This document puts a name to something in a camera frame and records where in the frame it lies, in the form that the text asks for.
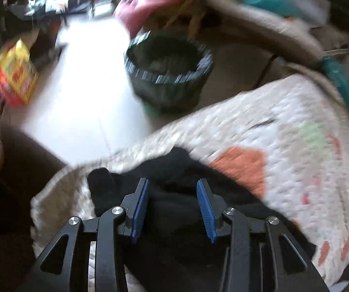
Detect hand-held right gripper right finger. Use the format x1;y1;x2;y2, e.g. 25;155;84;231
196;178;330;292

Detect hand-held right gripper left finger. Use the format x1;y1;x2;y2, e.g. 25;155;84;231
16;177;151;292

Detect black pants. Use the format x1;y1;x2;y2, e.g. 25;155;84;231
88;147;316;292

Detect black lined waste bin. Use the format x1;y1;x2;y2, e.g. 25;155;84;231
123;31;214;117

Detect quilted patchwork blanket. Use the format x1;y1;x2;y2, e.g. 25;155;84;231
30;73;349;292

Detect person's dark brown clothing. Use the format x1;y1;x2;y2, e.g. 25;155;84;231
0;125;68;292

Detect yellow red snack packet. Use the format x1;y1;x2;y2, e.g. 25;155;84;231
0;38;39;108

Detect beige cushion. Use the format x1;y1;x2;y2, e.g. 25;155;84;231
206;0;324;63

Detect pink cloth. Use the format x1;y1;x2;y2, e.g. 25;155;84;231
114;0;181;37

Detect teal cloth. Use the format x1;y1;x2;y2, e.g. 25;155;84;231
243;0;303;17

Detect black cable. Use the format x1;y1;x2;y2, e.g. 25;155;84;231
255;53;281;89

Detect teal patterned strap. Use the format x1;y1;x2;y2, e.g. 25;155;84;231
321;55;349;140

